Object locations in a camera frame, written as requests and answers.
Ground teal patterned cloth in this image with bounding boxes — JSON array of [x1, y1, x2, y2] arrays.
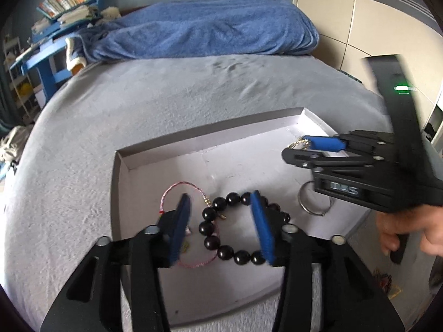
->
[[341, 70, 363, 84]]

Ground white shelf rack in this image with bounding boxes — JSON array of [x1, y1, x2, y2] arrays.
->
[[3, 36, 42, 125]]

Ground pink cord bracelet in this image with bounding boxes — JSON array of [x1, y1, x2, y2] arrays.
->
[[157, 181, 225, 268]]

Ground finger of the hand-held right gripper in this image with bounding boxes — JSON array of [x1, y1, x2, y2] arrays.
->
[[281, 147, 398, 180], [303, 129, 397, 161]]

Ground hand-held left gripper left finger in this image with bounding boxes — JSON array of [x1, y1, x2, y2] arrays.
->
[[40, 194, 192, 332]]

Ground white plush toy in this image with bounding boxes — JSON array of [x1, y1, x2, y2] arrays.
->
[[100, 6, 122, 21]]

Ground colourful patterned object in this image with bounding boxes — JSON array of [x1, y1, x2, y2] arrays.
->
[[372, 270, 402, 298]]

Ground cream wardrobe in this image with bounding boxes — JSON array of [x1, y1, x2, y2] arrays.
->
[[292, 0, 443, 139]]

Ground black bead bracelet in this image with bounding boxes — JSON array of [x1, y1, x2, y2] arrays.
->
[[198, 192, 291, 266]]

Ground blue desk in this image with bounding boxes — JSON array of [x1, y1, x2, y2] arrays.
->
[[10, 0, 104, 101]]

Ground person's right hand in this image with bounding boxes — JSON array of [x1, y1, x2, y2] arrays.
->
[[375, 205, 443, 267]]

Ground stack of papers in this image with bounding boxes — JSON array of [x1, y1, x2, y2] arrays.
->
[[57, 5, 102, 25]]

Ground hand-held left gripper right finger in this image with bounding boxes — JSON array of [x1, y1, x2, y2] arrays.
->
[[250, 190, 405, 332]]

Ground blue blanket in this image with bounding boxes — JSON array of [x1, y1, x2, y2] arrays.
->
[[67, 0, 320, 64]]

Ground fleece-lined garment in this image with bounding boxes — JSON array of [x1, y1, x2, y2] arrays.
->
[[66, 37, 87, 76]]

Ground grey cardboard tray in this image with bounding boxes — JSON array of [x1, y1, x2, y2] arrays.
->
[[111, 107, 372, 327]]

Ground silver ring bangle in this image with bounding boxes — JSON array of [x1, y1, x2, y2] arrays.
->
[[298, 180, 333, 216]]

